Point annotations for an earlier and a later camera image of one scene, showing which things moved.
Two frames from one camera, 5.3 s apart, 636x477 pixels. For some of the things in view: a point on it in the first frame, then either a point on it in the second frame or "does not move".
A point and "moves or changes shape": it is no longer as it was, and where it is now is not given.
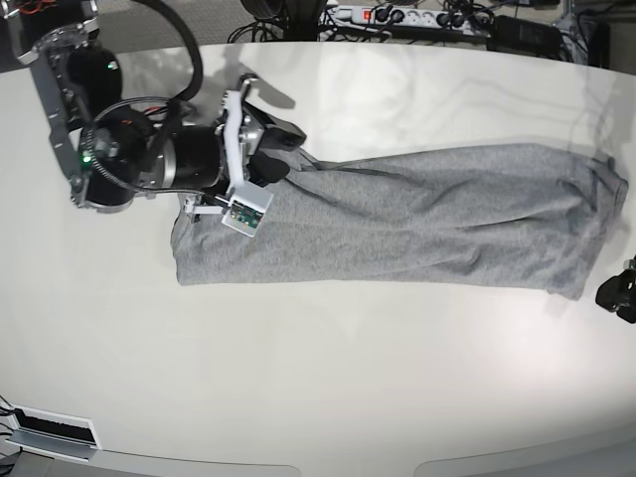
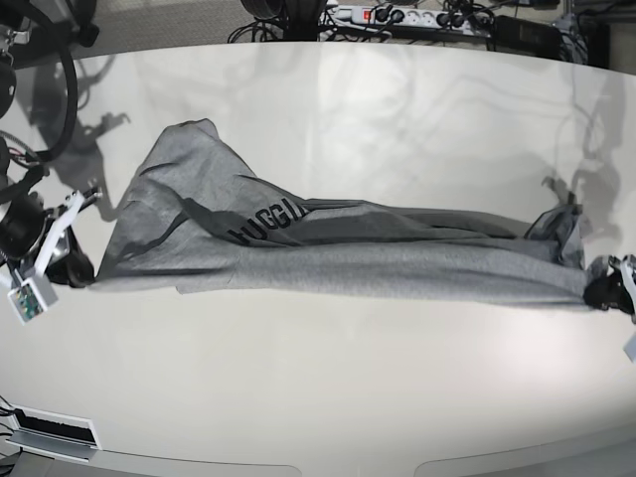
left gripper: (200, 152) to (22, 227)
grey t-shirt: (527, 219) moves or changes shape
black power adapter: (521, 36) does not move
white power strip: (470, 25) does not move
